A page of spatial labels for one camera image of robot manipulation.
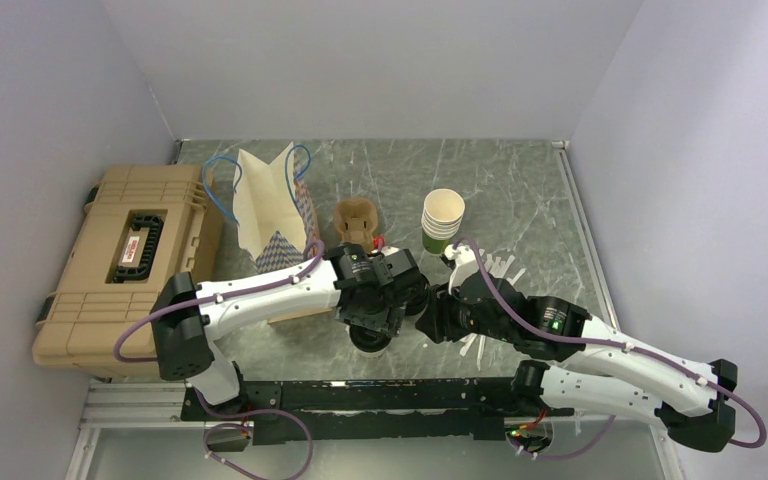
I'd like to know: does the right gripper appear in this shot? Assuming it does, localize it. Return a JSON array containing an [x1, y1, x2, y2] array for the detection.
[[415, 274, 514, 343]]

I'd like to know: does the single white paper cup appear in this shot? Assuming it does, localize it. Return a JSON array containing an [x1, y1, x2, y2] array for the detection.
[[357, 346, 389, 359]]

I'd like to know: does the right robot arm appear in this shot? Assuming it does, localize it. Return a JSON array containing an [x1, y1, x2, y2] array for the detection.
[[416, 274, 737, 453]]

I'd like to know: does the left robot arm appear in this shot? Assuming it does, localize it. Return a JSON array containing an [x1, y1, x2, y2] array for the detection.
[[150, 243, 429, 420]]

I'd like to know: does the stack of black lids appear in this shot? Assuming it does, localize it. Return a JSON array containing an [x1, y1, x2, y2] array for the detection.
[[405, 283, 429, 317]]

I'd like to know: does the pile of wrapped straws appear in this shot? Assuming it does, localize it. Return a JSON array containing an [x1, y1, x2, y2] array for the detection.
[[458, 249, 527, 373]]

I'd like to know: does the cardboard cup carrier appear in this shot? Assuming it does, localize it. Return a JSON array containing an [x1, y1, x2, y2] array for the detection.
[[333, 197, 379, 253]]

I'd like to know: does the stack of paper cups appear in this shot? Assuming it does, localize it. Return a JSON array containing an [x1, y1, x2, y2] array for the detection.
[[421, 189, 465, 255]]

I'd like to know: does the patterned paper bag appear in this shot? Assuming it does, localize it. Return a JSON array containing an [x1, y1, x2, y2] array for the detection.
[[198, 143, 325, 307]]

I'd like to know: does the tan hard case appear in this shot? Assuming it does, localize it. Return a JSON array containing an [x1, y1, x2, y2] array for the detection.
[[31, 165, 224, 378]]

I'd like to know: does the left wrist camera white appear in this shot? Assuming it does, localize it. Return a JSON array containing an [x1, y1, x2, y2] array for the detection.
[[369, 235, 404, 263]]

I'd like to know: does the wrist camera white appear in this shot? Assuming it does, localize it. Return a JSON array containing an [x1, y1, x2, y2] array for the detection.
[[441, 240, 485, 295], [369, 235, 404, 263]]

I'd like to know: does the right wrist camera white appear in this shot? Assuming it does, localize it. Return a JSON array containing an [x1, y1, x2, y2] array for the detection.
[[441, 240, 485, 295]]

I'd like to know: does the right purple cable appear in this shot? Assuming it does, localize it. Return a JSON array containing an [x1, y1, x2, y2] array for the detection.
[[453, 237, 768, 462]]

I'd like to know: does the purple cable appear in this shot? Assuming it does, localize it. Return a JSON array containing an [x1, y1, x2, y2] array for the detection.
[[453, 237, 768, 462], [113, 238, 327, 480]]

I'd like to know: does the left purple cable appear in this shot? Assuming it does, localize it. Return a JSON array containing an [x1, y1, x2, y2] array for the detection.
[[113, 238, 327, 480]]

